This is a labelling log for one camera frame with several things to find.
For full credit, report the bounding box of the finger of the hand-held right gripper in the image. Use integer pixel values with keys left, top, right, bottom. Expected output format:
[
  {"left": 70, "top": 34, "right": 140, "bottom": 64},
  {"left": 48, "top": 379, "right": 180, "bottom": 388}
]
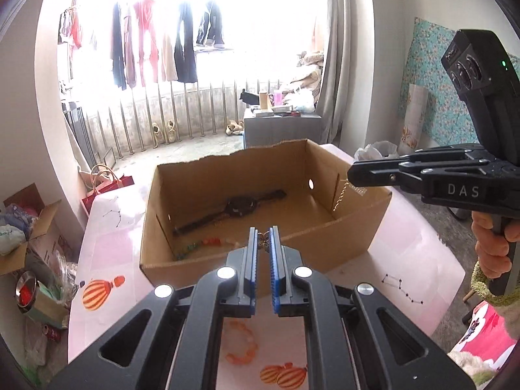
[
  {"left": 400, "top": 145, "right": 494, "bottom": 164},
  {"left": 347, "top": 158, "right": 504, "bottom": 196}
]

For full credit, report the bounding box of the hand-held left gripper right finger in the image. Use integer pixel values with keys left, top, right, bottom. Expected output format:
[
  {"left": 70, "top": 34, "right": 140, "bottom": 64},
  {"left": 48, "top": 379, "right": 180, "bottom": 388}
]
[{"left": 268, "top": 227, "right": 476, "bottom": 390}]

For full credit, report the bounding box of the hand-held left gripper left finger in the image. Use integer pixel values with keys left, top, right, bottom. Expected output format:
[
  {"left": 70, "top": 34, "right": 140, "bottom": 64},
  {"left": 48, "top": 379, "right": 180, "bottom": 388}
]
[{"left": 49, "top": 227, "right": 258, "bottom": 390}]

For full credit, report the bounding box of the multicoloured glass bead necklace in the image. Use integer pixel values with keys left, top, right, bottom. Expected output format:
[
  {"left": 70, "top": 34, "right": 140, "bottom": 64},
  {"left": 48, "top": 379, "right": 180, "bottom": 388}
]
[{"left": 175, "top": 236, "right": 240, "bottom": 261}]

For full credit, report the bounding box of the large brown cardboard box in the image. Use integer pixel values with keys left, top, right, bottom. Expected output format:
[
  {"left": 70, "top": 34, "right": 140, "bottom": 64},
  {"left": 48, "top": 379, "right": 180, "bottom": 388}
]
[{"left": 139, "top": 138, "right": 393, "bottom": 298}]

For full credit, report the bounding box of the black smartwatch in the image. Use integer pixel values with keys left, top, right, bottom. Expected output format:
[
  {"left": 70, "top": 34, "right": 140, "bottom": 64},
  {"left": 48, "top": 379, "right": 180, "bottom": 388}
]
[{"left": 174, "top": 189, "right": 287, "bottom": 236}]

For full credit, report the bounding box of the pink bead bracelet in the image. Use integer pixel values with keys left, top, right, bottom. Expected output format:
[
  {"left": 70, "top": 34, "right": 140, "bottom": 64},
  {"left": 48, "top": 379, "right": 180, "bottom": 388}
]
[{"left": 225, "top": 320, "right": 259, "bottom": 364}]

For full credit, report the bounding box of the person's right forearm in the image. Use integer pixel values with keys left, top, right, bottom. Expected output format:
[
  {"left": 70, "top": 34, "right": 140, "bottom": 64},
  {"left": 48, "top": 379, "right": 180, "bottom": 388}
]
[{"left": 470, "top": 262, "right": 520, "bottom": 346}]

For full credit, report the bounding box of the person's right hand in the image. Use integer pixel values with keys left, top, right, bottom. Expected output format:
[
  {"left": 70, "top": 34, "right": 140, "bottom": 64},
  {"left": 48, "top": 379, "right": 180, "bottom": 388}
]
[{"left": 471, "top": 210, "right": 514, "bottom": 280}]

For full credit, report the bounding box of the white plastic bag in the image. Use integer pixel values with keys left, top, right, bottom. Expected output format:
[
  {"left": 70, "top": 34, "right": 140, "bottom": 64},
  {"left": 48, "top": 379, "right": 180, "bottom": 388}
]
[{"left": 354, "top": 141, "right": 399, "bottom": 162}]

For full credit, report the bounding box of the teal floral board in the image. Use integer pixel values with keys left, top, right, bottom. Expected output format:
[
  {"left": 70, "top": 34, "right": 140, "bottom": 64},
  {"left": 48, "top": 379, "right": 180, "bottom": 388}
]
[{"left": 400, "top": 17, "right": 484, "bottom": 147}]

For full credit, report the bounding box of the white floral paper bag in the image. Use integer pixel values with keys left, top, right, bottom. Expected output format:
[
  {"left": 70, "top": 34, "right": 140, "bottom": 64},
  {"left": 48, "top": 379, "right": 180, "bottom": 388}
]
[{"left": 400, "top": 83, "right": 430, "bottom": 155}]

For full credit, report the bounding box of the grey cabinet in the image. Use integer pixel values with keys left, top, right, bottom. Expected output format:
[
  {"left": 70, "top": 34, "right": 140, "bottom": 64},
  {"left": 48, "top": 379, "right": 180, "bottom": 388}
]
[{"left": 243, "top": 111, "right": 322, "bottom": 150}]

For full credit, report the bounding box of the grey curtain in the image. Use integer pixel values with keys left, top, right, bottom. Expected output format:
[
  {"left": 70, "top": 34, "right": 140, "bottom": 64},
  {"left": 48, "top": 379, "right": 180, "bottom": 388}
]
[{"left": 315, "top": 0, "right": 374, "bottom": 144}]

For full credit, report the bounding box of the pink balloon-print tablecloth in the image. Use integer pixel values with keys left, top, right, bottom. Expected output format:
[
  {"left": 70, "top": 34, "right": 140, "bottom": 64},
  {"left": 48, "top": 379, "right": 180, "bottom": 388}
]
[{"left": 67, "top": 142, "right": 466, "bottom": 390}]

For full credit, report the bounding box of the pair of beige shoes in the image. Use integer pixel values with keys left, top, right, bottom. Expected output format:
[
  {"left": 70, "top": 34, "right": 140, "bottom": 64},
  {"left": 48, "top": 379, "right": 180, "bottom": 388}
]
[{"left": 151, "top": 120, "right": 180, "bottom": 144}]

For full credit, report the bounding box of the red gift bag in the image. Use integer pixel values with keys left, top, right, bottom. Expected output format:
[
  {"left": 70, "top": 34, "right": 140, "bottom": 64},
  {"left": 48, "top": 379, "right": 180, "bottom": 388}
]
[{"left": 81, "top": 164, "right": 136, "bottom": 214}]

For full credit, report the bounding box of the metal balcony railing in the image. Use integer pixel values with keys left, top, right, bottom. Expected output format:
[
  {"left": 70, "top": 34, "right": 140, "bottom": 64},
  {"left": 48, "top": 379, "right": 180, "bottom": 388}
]
[{"left": 61, "top": 77, "right": 253, "bottom": 159}]

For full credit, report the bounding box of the pink floral cloth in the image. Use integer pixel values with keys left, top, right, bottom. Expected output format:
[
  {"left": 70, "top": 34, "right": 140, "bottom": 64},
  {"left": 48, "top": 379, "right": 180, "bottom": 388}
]
[{"left": 449, "top": 304, "right": 517, "bottom": 359}]

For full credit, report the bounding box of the teal box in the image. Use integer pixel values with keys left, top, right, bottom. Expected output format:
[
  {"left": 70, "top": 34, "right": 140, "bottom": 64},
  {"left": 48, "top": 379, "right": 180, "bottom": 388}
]
[{"left": 28, "top": 280, "right": 71, "bottom": 330}]

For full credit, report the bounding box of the metal bowl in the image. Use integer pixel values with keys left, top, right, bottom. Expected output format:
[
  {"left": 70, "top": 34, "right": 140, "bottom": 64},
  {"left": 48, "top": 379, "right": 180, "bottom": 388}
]
[{"left": 15, "top": 274, "right": 38, "bottom": 314}]

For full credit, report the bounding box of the open cardboard box of clutter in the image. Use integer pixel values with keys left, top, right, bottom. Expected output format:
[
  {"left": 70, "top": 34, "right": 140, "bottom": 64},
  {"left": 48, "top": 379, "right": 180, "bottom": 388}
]
[{"left": 0, "top": 183, "right": 62, "bottom": 277}]

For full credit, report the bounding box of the row of hanging clothes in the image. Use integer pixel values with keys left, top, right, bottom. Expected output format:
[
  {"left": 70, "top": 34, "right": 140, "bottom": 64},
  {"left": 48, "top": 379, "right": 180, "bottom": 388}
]
[{"left": 59, "top": 0, "right": 226, "bottom": 91}]

